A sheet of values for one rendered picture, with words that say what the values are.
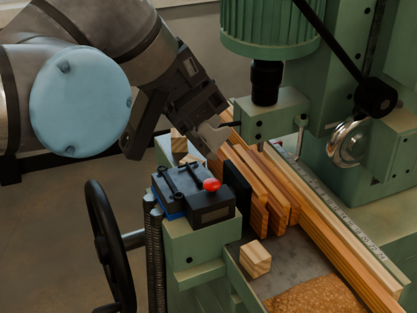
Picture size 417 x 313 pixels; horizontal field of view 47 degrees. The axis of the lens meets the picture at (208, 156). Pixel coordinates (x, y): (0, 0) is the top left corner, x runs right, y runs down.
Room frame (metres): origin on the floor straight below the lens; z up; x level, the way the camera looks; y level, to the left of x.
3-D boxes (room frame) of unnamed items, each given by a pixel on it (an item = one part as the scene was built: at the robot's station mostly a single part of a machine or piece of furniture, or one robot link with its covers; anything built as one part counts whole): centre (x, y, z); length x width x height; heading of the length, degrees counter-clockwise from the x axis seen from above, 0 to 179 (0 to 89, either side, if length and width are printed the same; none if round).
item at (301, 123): (0.78, -0.18, 1.00); 0.02 x 0.02 x 0.10; 25
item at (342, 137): (0.74, -0.28, 1.02); 0.12 x 0.03 x 0.12; 115
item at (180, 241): (0.63, 0.03, 0.91); 0.15 x 0.14 x 0.09; 25
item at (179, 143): (0.88, 0.07, 0.92); 0.04 x 0.04 x 0.04; 4
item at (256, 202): (0.71, -0.05, 0.93); 0.24 x 0.01 x 0.06; 25
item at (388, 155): (0.73, -0.34, 1.02); 0.09 x 0.07 x 0.12; 25
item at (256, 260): (0.54, -0.08, 0.92); 0.04 x 0.03 x 0.04; 31
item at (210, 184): (0.61, -0.01, 1.02); 0.03 x 0.03 x 0.01
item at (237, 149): (0.72, -0.10, 0.93); 0.20 x 0.02 x 0.06; 25
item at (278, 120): (0.80, -0.13, 1.03); 0.14 x 0.07 x 0.09; 115
